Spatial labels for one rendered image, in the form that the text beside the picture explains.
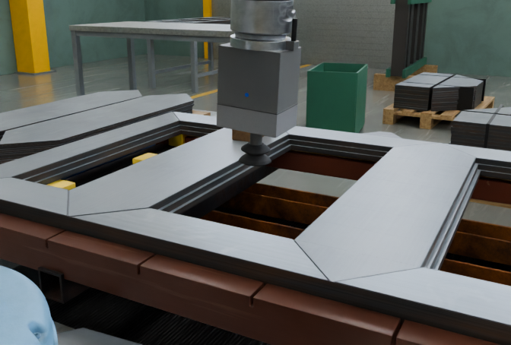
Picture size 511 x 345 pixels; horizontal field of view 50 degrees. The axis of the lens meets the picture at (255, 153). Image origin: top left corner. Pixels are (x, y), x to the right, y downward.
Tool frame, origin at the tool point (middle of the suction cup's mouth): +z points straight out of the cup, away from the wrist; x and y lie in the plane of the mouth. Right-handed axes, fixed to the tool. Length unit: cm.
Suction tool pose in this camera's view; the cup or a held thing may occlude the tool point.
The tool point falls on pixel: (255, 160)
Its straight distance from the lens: 72.9
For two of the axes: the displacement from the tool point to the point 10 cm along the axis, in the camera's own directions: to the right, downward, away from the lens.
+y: -8.9, -1.9, 4.2
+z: -0.4, 9.4, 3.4
